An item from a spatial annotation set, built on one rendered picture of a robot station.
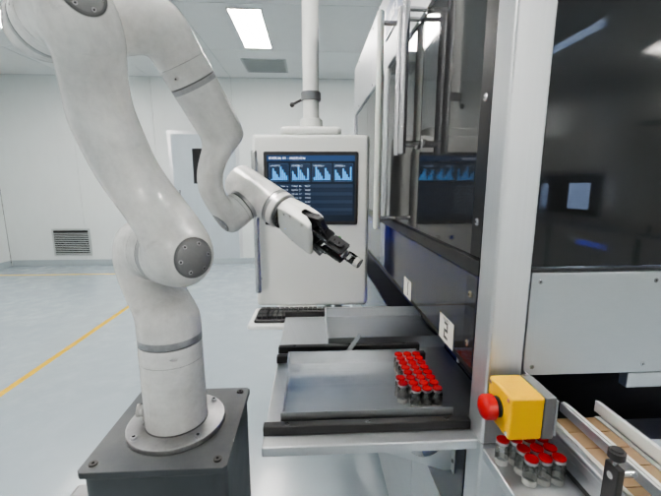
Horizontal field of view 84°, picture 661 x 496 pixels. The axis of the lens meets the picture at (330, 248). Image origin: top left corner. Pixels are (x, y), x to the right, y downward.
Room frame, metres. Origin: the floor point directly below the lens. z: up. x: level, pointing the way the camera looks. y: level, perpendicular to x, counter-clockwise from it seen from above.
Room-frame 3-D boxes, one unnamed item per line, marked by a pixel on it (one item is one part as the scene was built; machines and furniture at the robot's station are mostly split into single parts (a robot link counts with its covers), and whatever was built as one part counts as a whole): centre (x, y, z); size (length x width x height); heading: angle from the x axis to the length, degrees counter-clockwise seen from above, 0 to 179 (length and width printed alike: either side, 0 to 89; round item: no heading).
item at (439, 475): (1.65, -0.22, 0.73); 1.98 x 0.01 x 0.25; 3
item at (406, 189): (1.33, -0.25, 1.50); 0.47 x 0.01 x 0.59; 3
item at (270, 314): (1.45, 0.10, 0.82); 0.40 x 0.14 x 0.02; 91
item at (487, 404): (0.54, -0.26, 0.99); 0.04 x 0.04 x 0.04; 3
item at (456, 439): (0.95, -0.10, 0.87); 0.70 x 0.48 x 0.02; 3
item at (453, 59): (0.87, -0.27, 1.50); 0.43 x 0.01 x 0.59; 3
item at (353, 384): (0.78, -0.07, 0.90); 0.34 x 0.26 x 0.04; 93
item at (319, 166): (1.68, 0.09, 1.19); 0.50 x 0.19 x 0.78; 91
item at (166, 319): (0.71, 0.34, 1.16); 0.19 x 0.12 x 0.24; 51
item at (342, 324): (1.13, -0.16, 0.90); 0.34 x 0.26 x 0.04; 93
